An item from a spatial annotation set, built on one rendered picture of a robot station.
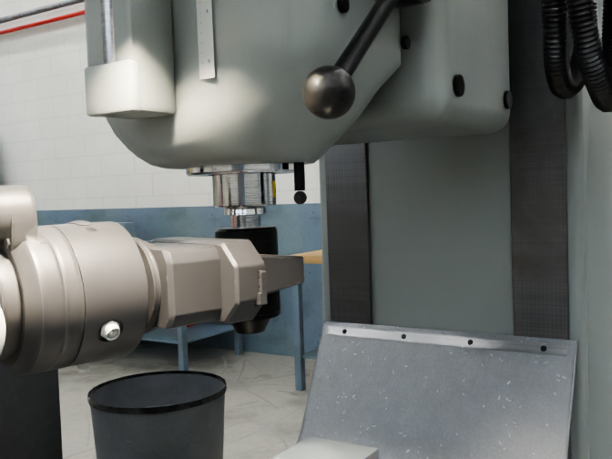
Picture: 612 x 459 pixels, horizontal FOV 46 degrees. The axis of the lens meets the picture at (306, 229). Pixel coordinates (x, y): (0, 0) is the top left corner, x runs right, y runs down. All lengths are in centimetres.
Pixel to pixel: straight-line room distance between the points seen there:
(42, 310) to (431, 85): 34
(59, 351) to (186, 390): 239
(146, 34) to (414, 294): 54
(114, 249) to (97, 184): 658
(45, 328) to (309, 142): 21
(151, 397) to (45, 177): 501
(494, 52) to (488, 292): 29
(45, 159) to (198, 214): 205
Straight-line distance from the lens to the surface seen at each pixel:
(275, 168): 51
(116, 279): 44
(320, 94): 40
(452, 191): 86
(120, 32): 45
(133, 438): 244
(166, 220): 640
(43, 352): 43
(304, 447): 55
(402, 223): 89
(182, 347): 535
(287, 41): 45
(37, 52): 776
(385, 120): 60
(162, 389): 284
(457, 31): 62
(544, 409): 82
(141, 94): 44
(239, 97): 45
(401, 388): 88
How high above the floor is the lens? 129
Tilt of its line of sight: 3 degrees down
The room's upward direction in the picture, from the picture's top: 2 degrees counter-clockwise
